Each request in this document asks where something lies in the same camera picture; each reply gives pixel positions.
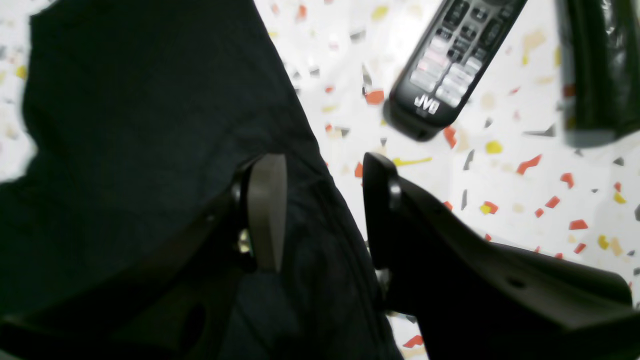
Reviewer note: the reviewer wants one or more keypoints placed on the black T-shirt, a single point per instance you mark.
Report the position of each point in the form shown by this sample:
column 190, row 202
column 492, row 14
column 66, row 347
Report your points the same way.
column 141, row 111

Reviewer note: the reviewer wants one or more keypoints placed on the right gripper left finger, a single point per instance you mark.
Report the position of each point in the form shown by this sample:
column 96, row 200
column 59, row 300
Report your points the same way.
column 240, row 232

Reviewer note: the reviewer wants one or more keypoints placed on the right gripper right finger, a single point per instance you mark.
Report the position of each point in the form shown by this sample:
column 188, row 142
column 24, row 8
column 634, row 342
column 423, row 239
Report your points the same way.
column 474, row 299

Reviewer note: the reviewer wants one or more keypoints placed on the long black flat bar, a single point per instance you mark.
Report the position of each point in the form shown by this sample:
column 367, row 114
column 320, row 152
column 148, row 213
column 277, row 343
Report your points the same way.
column 600, row 70

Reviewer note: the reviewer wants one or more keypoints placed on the black remote control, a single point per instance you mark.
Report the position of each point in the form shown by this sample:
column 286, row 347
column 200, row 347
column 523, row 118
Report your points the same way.
column 447, row 63

